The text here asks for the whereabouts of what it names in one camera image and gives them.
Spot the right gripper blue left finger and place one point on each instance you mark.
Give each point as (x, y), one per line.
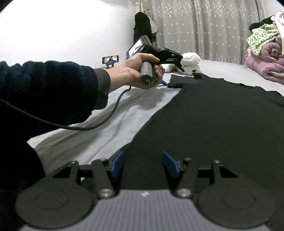
(116, 162)

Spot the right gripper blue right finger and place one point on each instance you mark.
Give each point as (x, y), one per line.
(171, 164)

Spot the black t-shirt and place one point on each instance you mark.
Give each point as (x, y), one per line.
(210, 118)

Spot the person left forearm dark sleeve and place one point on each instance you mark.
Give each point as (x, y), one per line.
(63, 93)

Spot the person left hand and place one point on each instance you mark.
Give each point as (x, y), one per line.
(128, 72)

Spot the black hanging coat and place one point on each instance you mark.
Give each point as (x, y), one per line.
(142, 27)

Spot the beige hanging bag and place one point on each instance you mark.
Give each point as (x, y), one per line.
(154, 28)

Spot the white plush dog toy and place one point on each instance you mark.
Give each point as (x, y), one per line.
(190, 64)

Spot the phone on blue stand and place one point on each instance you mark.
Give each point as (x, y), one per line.
(107, 62)

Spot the grey star curtain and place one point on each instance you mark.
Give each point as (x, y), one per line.
(214, 29)

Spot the pink rolled quilt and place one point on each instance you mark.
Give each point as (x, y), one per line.
(268, 64)

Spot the green patterned cloth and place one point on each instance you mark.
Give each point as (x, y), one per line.
(261, 36)

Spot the black garment on pile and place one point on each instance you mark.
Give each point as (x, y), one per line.
(260, 24)

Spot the cream white garment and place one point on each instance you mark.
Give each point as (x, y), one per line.
(279, 21)

